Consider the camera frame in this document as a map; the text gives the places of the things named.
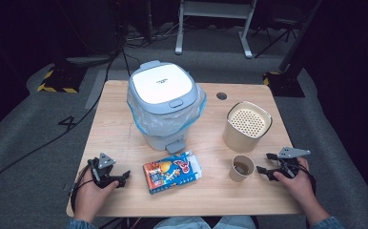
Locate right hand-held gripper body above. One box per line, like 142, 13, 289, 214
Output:
276, 146, 312, 177

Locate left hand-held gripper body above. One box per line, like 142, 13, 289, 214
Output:
88, 153, 123, 189

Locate brown paper cup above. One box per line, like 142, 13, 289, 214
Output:
229, 155, 256, 183

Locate white pedal trash bin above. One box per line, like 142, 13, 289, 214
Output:
127, 60, 208, 156

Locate person's right hand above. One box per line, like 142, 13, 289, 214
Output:
273, 157, 318, 208

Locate person's left hand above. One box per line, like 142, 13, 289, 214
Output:
73, 173, 120, 222

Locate beige strainer container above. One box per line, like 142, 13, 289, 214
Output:
222, 100, 274, 153

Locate clear blue bin liner bag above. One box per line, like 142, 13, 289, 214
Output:
127, 84, 208, 137

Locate black yellow striped base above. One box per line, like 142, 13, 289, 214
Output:
262, 71, 306, 98
36, 65, 88, 94

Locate person's legs in jeans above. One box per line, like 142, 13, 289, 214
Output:
153, 216, 257, 229

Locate grey floor strip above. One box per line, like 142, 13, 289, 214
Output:
84, 70, 109, 110

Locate black slanted pole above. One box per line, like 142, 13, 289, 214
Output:
278, 0, 324, 73

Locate black tripod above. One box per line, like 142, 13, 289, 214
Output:
252, 17, 298, 59

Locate right hand-held gripper cable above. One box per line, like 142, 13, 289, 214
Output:
299, 164, 317, 196

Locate hand-held gripper cable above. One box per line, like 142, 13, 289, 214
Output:
70, 164, 94, 215
299, 164, 317, 196

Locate left hand-held gripper cable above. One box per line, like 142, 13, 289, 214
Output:
70, 164, 94, 215

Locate long black floor cable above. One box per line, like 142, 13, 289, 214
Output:
0, 47, 123, 193

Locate white metal stand frame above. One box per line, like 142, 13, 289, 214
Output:
174, 0, 258, 59

